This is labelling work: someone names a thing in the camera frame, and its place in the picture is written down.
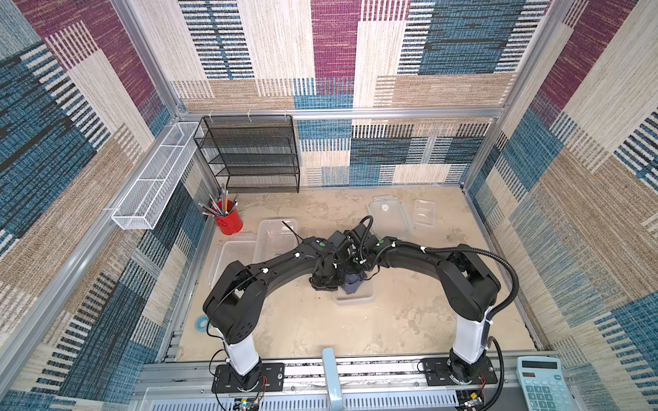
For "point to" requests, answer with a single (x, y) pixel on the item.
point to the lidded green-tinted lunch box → (365, 294)
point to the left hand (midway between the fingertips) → (341, 289)
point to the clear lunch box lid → (230, 253)
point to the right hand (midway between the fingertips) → (344, 270)
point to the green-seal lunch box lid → (389, 217)
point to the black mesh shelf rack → (251, 154)
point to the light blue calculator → (544, 384)
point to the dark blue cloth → (351, 282)
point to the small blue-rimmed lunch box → (424, 214)
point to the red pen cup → (231, 223)
